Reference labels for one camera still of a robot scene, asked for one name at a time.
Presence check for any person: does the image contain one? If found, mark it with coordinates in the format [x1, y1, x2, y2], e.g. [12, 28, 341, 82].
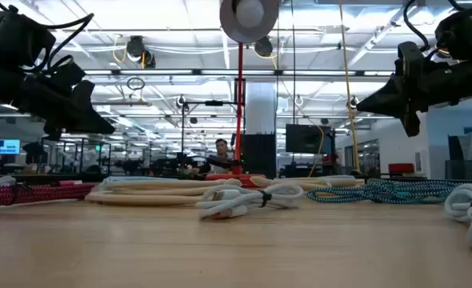
[198, 138, 237, 176]

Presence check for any red desk lamp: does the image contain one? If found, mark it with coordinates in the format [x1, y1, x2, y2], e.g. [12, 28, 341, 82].
[206, 0, 280, 188]

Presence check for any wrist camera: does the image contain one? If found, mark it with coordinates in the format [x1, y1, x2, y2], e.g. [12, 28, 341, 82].
[398, 42, 421, 77]
[50, 59, 87, 97]

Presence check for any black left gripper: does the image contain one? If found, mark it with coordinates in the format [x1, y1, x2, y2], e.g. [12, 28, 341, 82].
[22, 79, 116, 135]

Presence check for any black camera stand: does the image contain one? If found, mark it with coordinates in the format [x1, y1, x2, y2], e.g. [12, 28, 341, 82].
[179, 78, 247, 177]

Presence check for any yellow hanging power cord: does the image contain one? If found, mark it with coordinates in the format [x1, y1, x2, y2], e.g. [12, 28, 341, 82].
[337, 0, 362, 174]

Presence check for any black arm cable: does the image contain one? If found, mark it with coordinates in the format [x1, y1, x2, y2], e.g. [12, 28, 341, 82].
[0, 0, 96, 71]
[402, 0, 431, 53]

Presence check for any beige cable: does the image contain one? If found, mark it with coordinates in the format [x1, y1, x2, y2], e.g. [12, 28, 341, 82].
[259, 174, 366, 192]
[84, 178, 243, 207]

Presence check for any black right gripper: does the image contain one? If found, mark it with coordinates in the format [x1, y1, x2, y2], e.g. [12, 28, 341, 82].
[355, 67, 453, 138]

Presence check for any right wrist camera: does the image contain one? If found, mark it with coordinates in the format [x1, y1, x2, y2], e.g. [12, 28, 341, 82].
[398, 42, 421, 77]

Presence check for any black hanging power cord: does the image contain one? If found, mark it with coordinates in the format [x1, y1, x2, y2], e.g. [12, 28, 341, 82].
[290, 0, 297, 126]

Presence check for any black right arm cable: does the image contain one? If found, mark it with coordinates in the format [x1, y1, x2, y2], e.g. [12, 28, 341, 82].
[402, 0, 431, 53]

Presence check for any black column panel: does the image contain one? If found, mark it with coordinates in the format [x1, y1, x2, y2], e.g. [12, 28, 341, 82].
[242, 134, 278, 179]

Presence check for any red braided cable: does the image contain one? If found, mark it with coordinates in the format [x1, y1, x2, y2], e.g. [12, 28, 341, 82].
[0, 180, 98, 208]

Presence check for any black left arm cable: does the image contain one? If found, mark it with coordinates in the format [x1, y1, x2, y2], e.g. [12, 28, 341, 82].
[0, 0, 96, 71]

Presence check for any black wall television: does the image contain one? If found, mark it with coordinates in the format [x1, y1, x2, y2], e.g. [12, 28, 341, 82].
[285, 123, 333, 155]

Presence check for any black metal table frame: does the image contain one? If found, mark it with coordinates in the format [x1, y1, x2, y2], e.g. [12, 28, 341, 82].
[0, 171, 472, 186]

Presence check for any black ceiling cord reel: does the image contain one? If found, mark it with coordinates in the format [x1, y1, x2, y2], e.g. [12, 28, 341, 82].
[254, 36, 275, 58]
[126, 34, 157, 69]

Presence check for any light blue cable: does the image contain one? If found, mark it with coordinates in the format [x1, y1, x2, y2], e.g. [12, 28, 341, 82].
[102, 175, 177, 185]

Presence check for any red box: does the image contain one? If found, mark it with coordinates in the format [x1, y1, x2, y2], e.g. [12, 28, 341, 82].
[388, 162, 415, 175]

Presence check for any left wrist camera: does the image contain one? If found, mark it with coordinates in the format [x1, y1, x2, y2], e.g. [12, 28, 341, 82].
[50, 59, 87, 97]

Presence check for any blue screen monitor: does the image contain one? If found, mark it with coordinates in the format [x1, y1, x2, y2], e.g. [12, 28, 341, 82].
[0, 138, 22, 155]

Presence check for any teal braided cable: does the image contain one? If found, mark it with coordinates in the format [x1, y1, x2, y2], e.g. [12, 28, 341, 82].
[306, 178, 459, 205]

